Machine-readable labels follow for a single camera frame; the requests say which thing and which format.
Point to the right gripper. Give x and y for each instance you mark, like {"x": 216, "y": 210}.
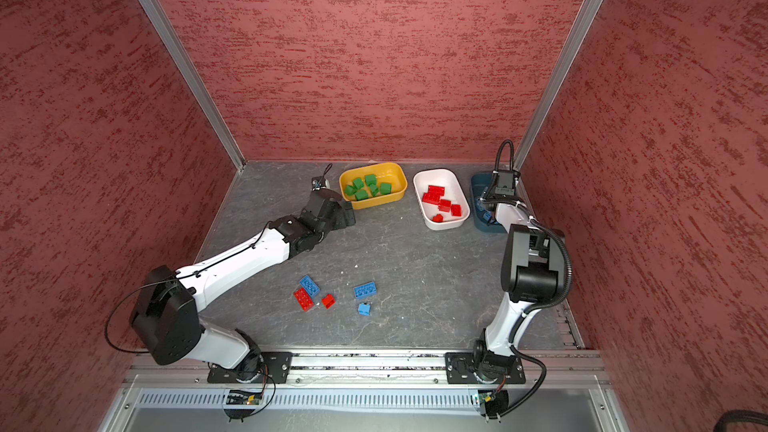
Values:
{"x": 484, "y": 199}

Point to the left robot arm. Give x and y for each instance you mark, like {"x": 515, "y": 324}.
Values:
{"x": 166, "y": 315}

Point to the aluminium front rail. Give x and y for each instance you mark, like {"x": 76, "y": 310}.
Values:
{"x": 368, "y": 368}

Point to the aluminium corner post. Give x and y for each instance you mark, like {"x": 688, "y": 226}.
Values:
{"x": 580, "y": 27}
{"x": 173, "y": 44}

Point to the aluminium corner post left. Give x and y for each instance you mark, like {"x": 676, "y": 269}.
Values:
{"x": 173, "y": 44}

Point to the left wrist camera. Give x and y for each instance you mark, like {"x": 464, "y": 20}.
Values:
{"x": 319, "y": 183}

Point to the blue lego brick pair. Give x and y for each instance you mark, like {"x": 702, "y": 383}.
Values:
{"x": 365, "y": 290}

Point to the small blue lego brick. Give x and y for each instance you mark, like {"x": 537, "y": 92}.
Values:
{"x": 364, "y": 309}

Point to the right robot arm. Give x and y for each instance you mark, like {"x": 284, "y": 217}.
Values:
{"x": 536, "y": 271}

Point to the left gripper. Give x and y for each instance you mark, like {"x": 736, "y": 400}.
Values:
{"x": 342, "y": 222}

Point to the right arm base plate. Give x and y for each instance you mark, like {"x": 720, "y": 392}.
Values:
{"x": 483, "y": 368}

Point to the blue lego brick bottom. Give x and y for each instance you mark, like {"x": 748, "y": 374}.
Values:
{"x": 310, "y": 286}

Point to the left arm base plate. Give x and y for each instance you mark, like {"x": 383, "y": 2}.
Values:
{"x": 264, "y": 367}

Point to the yellow plastic bin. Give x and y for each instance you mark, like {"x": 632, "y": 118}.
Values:
{"x": 388, "y": 172}

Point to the red lego brick long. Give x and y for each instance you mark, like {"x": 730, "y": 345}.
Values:
{"x": 303, "y": 298}

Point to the white plastic bin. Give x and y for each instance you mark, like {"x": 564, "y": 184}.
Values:
{"x": 453, "y": 192}

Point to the aluminium corner post right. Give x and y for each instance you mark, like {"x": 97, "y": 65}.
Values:
{"x": 580, "y": 27}

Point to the red lego brick small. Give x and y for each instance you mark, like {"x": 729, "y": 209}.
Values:
{"x": 328, "y": 301}

